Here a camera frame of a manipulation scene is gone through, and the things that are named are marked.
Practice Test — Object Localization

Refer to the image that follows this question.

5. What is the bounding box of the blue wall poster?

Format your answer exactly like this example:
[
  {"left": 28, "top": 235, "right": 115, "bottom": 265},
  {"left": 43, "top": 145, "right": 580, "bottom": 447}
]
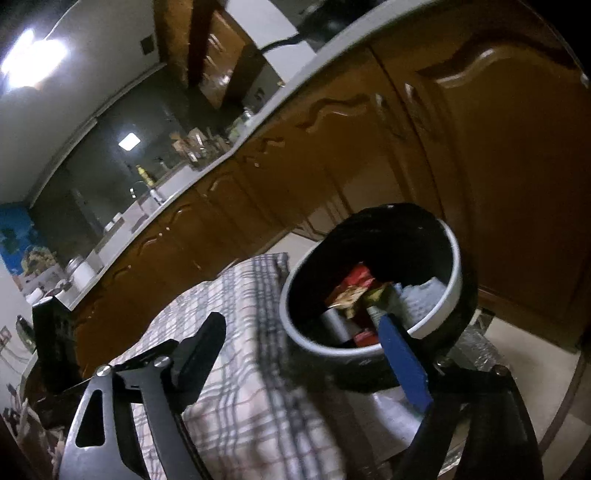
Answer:
[{"left": 0, "top": 205, "right": 61, "bottom": 278}]

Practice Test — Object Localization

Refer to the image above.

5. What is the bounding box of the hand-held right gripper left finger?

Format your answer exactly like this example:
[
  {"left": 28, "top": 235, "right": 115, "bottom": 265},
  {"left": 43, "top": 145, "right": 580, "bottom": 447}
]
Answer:
[{"left": 58, "top": 311, "right": 227, "bottom": 480}]

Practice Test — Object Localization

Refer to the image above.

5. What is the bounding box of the dark kitchen window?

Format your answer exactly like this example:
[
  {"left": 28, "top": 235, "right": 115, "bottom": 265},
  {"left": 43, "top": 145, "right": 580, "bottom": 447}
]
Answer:
[{"left": 28, "top": 69, "right": 287, "bottom": 259}]

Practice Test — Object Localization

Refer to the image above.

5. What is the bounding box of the ceiling light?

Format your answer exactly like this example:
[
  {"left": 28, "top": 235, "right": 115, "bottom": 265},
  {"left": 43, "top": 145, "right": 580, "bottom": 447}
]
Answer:
[{"left": 0, "top": 28, "right": 70, "bottom": 88}]

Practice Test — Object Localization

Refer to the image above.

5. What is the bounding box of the plaid cloth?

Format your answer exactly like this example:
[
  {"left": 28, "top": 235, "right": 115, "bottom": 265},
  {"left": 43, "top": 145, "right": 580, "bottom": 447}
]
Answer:
[{"left": 108, "top": 253, "right": 352, "bottom": 480}]

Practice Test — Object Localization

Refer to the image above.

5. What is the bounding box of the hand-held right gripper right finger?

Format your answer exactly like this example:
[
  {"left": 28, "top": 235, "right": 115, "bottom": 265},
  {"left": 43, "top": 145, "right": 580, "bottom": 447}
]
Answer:
[{"left": 378, "top": 314, "right": 546, "bottom": 480}]

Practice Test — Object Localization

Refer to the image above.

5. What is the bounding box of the grey can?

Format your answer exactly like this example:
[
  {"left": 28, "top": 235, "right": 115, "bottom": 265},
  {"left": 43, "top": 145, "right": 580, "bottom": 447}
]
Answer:
[{"left": 321, "top": 307, "right": 365, "bottom": 344}]

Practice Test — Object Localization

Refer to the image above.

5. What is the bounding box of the wooden wall cabinet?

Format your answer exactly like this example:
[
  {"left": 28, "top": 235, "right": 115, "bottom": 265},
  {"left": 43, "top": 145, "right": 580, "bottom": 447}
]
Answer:
[{"left": 154, "top": 0, "right": 259, "bottom": 109}]

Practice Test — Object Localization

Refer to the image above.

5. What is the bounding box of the paper towel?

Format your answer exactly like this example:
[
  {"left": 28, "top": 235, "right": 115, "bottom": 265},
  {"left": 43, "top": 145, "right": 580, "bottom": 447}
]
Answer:
[{"left": 399, "top": 277, "right": 451, "bottom": 328}]

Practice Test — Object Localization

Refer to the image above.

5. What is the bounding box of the green snack packet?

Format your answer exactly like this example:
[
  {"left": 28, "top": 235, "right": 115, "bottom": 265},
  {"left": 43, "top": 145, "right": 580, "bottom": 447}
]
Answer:
[{"left": 362, "top": 282, "right": 402, "bottom": 315}]

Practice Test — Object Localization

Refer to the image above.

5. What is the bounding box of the metal cabinet door handle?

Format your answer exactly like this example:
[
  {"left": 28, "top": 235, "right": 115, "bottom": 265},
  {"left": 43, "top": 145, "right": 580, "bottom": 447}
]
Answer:
[{"left": 406, "top": 85, "right": 433, "bottom": 131}]

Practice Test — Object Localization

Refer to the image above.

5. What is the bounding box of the red snack packet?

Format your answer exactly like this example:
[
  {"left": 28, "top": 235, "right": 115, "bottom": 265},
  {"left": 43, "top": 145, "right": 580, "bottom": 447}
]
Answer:
[{"left": 325, "top": 263, "right": 377, "bottom": 308}]

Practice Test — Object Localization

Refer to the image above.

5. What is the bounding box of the white jar with metal lid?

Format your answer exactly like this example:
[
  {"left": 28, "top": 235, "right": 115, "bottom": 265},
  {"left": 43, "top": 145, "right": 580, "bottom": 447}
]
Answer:
[{"left": 65, "top": 256, "right": 93, "bottom": 287}]

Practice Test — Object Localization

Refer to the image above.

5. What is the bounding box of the wooden kitchen cabinet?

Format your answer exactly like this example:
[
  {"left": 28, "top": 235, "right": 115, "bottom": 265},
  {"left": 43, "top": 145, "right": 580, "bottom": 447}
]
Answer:
[{"left": 69, "top": 0, "right": 591, "bottom": 384}]

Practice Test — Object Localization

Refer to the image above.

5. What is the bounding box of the white bin with black bag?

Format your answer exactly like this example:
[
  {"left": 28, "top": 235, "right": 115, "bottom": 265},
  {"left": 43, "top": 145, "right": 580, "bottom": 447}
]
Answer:
[{"left": 278, "top": 202, "right": 481, "bottom": 439}]

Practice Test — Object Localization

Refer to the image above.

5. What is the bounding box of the crinkled silver plastic wrapper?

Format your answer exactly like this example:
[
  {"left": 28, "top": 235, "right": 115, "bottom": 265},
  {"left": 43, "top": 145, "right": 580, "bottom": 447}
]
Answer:
[{"left": 450, "top": 311, "right": 502, "bottom": 370}]

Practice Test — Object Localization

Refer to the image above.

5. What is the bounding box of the white kitchen countertop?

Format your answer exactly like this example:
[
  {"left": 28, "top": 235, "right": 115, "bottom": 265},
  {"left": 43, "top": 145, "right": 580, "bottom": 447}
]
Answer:
[{"left": 28, "top": 0, "right": 444, "bottom": 315}]

